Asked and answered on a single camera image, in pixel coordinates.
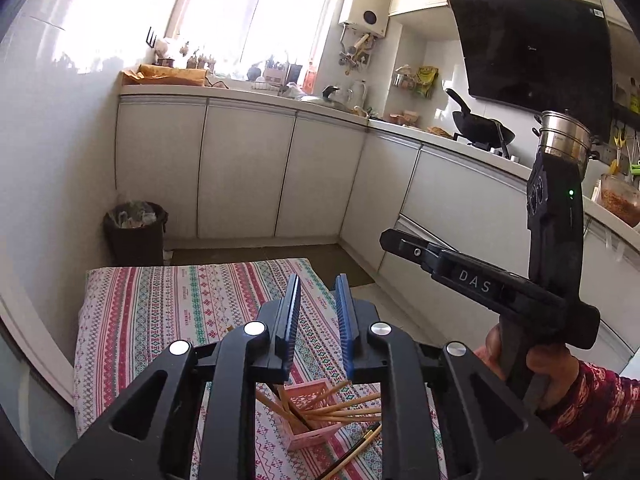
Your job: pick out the hanging scissors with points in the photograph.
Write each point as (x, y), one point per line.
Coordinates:
(620, 142)

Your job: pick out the white kitchen base cabinets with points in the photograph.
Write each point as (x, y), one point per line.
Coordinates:
(240, 170)

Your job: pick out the yellow green bag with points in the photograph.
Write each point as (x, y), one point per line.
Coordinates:
(426, 80)

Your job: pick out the water heater pipes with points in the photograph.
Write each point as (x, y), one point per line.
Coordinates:
(356, 52)

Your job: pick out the white wall water heater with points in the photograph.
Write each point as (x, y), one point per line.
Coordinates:
(362, 0)

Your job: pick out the gas stove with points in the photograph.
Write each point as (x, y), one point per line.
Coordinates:
(495, 151)

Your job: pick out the white kettle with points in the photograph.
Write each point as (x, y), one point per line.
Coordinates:
(357, 94)

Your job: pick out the pan with black knob lid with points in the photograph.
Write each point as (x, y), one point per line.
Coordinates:
(325, 101)

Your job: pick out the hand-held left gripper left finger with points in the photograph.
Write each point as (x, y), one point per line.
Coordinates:
(290, 320)

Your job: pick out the black trash bin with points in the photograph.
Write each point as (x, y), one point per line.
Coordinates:
(135, 245)

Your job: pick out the red bottle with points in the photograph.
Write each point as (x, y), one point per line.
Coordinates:
(309, 77)

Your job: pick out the person's right hand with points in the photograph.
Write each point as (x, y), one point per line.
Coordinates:
(555, 372)

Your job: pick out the stainless steel pot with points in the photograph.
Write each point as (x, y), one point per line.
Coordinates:
(565, 132)

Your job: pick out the wooden chopstick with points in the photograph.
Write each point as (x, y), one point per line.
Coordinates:
(350, 455)
(267, 402)
(286, 400)
(332, 392)
(355, 412)
(355, 401)

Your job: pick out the glass jar of food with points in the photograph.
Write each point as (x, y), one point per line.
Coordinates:
(622, 200)

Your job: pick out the pink perforated chopstick holder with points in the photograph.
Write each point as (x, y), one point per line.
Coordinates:
(307, 437)

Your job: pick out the patterned knit tablecloth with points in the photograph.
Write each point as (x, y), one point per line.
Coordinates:
(150, 320)

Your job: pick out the black range hood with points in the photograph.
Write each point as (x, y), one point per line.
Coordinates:
(530, 50)

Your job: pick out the brown cardboard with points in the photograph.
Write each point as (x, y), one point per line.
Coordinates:
(165, 76)

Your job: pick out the person's right forearm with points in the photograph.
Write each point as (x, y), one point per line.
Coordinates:
(595, 410)

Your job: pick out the black wok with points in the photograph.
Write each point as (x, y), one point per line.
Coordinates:
(480, 127)

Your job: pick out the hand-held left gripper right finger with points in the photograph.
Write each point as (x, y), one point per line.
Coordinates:
(345, 320)

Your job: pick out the countertop utensil rack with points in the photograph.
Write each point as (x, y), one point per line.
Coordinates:
(282, 72)

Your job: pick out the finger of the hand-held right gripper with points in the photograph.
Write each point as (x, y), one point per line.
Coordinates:
(405, 246)

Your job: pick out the kitchen window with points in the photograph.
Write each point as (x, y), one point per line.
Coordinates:
(225, 10)

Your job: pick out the black chopstick with gold band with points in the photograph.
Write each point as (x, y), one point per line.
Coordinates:
(356, 444)

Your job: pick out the row of windowsill ornaments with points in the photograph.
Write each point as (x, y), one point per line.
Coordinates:
(192, 60)

